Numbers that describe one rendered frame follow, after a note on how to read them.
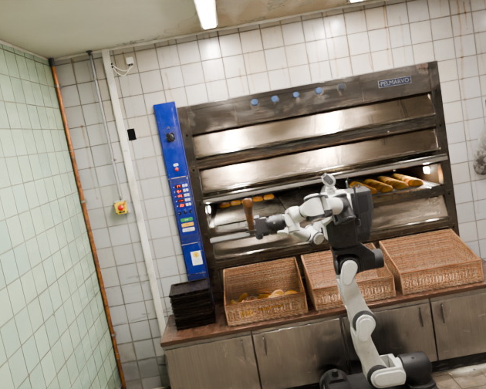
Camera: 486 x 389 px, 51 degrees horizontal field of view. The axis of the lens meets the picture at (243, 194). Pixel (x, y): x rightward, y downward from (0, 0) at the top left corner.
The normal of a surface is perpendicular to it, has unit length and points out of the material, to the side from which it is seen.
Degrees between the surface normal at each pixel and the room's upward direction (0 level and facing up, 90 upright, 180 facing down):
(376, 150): 70
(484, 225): 90
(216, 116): 91
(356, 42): 90
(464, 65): 90
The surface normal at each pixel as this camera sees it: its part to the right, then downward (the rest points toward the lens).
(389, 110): -0.04, -0.22
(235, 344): 0.03, 0.12
